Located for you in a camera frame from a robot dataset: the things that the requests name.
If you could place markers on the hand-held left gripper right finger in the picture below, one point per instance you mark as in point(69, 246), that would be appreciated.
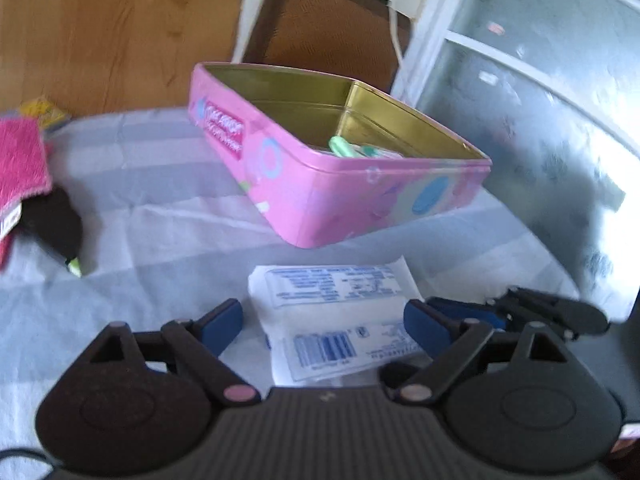
point(425, 322)

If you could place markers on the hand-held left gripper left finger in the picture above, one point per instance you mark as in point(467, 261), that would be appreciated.
point(222, 322)

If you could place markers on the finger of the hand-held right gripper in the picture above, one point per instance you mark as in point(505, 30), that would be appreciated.
point(470, 310)
point(560, 312)

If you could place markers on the white packet with blue print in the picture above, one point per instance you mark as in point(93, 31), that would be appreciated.
point(325, 305)

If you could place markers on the pink tin box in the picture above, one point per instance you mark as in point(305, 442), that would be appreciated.
point(280, 175)

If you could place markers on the black pouch with green tip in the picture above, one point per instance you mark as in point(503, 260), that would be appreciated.
point(55, 225)

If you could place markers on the pink fluffy towel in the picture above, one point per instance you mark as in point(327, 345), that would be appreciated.
point(20, 160)

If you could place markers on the striped bed sheet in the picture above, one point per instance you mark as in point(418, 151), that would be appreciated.
point(175, 240)

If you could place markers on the green plastic item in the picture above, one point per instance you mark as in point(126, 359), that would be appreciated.
point(345, 146)

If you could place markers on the frosted glass door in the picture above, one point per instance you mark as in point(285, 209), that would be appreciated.
point(525, 110)

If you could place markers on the white sticker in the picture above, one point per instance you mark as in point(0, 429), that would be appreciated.
point(486, 77)

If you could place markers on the yellow packet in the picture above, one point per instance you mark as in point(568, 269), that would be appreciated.
point(42, 110)

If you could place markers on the pink sticker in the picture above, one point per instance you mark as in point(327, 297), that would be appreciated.
point(496, 28)

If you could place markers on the wood pattern sheet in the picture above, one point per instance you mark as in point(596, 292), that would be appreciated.
point(125, 35)

